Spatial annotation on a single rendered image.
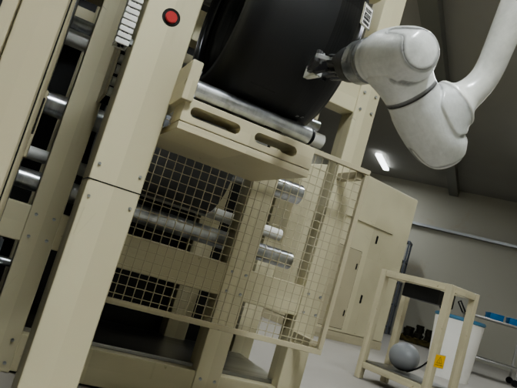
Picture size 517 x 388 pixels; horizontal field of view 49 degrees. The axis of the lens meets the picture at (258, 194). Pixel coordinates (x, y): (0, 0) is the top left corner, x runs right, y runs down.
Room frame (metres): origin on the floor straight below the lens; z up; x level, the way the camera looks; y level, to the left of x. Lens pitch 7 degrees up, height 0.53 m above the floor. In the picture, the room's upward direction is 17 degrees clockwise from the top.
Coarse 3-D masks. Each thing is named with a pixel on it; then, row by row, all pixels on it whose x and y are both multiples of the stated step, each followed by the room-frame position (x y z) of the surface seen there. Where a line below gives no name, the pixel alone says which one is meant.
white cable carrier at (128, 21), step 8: (128, 0) 1.33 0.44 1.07; (136, 0) 1.32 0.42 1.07; (128, 8) 1.31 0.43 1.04; (136, 8) 1.32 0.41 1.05; (128, 16) 1.31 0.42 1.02; (136, 16) 1.33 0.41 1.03; (120, 24) 1.33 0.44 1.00; (128, 24) 1.32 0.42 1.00; (120, 32) 1.31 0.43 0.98; (128, 32) 1.32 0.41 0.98; (120, 40) 1.31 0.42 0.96; (128, 40) 1.32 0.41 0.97; (120, 48) 1.36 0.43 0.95
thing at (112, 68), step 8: (112, 56) 1.78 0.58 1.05; (120, 56) 1.70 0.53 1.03; (112, 64) 1.69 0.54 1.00; (120, 64) 1.82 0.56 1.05; (112, 72) 1.68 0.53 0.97; (104, 80) 1.79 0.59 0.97; (112, 80) 1.70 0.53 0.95; (104, 88) 1.70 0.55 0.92; (112, 88) 1.70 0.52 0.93; (104, 96) 1.71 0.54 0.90; (104, 104) 1.82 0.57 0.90
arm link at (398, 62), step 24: (360, 48) 1.00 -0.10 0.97; (384, 48) 0.93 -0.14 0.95; (408, 48) 0.90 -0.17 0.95; (432, 48) 0.91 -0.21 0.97; (360, 72) 1.03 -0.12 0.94; (384, 72) 0.95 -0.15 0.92; (408, 72) 0.92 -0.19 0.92; (432, 72) 0.97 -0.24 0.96; (384, 96) 1.00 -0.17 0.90; (408, 96) 0.97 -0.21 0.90
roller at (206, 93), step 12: (204, 84) 1.32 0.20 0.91; (204, 96) 1.32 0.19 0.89; (216, 96) 1.33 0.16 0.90; (228, 96) 1.34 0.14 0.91; (228, 108) 1.35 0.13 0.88; (240, 108) 1.35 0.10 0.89; (252, 108) 1.36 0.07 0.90; (264, 108) 1.38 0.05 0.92; (252, 120) 1.38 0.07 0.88; (264, 120) 1.38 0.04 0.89; (276, 120) 1.39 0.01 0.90; (288, 120) 1.40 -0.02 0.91; (288, 132) 1.41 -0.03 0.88; (300, 132) 1.42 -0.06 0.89; (312, 132) 1.43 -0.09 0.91
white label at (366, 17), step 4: (364, 4) 1.32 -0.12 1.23; (364, 8) 1.31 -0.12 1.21; (368, 8) 1.33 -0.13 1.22; (364, 12) 1.32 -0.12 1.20; (368, 12) 1.33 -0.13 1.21; (372, 12) 1.34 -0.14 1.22; (364, 16) 1.32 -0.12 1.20; (368, 16) 1.33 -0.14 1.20; (360, 20) 1.31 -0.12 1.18; (364, 20) 1.32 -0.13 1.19; (368, 20) 1.33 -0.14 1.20; (364, 24) 1.32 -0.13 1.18; (368, 24) 1.33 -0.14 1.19; (368, 28) 1.33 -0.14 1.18
